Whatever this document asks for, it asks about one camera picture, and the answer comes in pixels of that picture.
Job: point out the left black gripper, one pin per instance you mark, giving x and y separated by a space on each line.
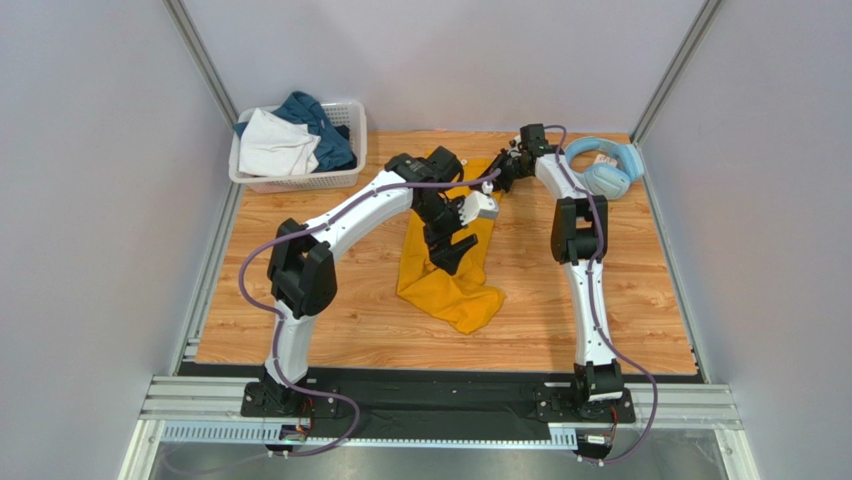
442 251

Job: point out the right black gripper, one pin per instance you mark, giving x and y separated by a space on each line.
501 168

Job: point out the yellow t shirt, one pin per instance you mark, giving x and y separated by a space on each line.
464 300

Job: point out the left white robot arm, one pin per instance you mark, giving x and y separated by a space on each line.
294 275

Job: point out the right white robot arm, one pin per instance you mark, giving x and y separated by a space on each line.
579 242

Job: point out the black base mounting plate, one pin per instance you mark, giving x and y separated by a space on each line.
421 404

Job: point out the white plastic laundry basket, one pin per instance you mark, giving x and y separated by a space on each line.
351 114

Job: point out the white t shirt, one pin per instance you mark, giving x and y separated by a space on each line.
273 147

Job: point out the teal t shirt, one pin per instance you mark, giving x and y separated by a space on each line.
334 151

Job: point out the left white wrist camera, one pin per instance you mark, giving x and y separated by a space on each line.
479 204

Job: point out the aluminium frame rail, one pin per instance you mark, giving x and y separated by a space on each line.
678 406

